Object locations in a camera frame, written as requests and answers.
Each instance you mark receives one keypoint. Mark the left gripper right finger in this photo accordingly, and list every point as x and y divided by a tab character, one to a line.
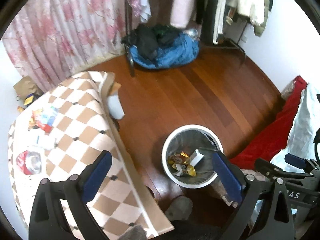
263	210

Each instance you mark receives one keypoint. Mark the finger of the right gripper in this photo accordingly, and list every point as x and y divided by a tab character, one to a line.
297	162
269	170

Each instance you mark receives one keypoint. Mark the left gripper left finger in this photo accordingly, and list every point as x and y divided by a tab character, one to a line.
48	220

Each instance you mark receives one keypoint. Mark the red cola can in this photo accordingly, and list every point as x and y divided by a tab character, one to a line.
29	162

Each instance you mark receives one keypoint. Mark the orange fries snack bag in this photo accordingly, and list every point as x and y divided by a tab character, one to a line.
35	123

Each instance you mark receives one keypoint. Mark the white skincare box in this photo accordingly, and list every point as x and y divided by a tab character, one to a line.
195	158

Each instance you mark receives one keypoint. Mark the yellow snack packet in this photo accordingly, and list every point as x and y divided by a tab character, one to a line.
179	161

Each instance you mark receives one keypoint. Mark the red blue milk carton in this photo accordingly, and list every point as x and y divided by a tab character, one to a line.
48	115

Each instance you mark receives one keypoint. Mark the white round trash bin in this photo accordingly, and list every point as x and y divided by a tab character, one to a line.
187	139

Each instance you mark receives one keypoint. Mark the red bed sheet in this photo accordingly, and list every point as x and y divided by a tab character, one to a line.
273	138

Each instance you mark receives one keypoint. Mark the light blue blanket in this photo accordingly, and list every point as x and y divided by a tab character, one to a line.
302	133

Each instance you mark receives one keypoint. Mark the grey slipper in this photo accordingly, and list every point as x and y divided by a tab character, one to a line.
180	209

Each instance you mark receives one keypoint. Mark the checkered printed tablecloth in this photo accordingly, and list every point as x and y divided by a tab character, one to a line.
82	129

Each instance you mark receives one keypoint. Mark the brown paper bag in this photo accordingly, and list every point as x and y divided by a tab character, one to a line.
25	87

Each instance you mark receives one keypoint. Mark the blue and black clothes pile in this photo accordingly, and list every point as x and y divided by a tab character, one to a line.
161	46

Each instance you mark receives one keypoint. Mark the hanging clothes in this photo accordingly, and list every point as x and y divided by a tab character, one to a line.
211	15

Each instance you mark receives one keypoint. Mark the black clothes rack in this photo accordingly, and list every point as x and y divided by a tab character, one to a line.
224	42

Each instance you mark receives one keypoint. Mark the pink floral curtain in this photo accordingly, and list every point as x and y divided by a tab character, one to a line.
50	40

